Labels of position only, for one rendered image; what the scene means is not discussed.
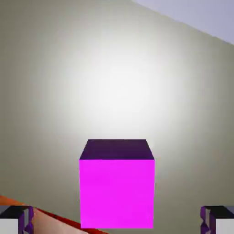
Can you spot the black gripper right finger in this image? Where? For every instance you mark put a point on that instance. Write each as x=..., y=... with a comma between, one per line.
x=219, y=217

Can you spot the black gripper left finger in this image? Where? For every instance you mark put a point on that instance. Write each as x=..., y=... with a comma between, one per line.
x=12, y=217

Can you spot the small magenta cube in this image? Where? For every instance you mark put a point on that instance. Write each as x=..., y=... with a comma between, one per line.
x=116, y=192

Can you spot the large orange box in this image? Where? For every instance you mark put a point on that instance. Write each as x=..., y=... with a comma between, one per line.
x=60, y=222

